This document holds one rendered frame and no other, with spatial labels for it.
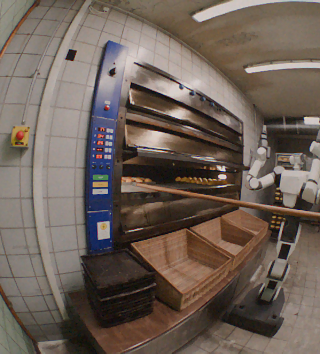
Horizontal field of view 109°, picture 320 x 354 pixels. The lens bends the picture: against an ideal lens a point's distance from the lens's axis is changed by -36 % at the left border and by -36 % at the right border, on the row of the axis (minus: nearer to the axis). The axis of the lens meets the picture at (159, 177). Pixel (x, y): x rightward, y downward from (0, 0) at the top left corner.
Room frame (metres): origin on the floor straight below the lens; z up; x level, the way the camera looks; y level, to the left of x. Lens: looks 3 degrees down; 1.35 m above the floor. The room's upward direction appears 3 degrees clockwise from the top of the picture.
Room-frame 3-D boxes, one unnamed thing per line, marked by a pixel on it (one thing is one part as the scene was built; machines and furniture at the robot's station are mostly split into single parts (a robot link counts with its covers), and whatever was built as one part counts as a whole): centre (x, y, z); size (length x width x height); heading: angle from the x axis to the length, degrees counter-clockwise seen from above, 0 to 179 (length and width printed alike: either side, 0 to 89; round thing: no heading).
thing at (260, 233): (1.84, -1.08, 0.72); 0.56 x 0.49 x 0.28; 131
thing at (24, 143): (0.58, 0.64, 1.46); 0.10 x 0.07 x 0.10; 132
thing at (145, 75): (1.64, -0.43, 1.99); 1.80 x 0.08 x 0.21; 132
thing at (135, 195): (1.64, -0.43, 1.16); 1.80 x 0.06 x 0.04; 132
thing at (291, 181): (0.96, -1.04, 1.26); 0.34 x 0.30 x 0.36; 8
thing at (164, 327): (1.33, -0.55, 0.29); 2.42 x 0.56 x 0.58; 132
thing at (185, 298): (1.04, -0.20, 0.72); 0.56 x 0.49 x 0.28; 132
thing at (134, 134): (1.62, -0.44, 1.54); 1.79 x 0.11 x 0.19; 132
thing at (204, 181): (2.34, -0.58, 1.21); 0.61 x 0.48 x 0.06; 42
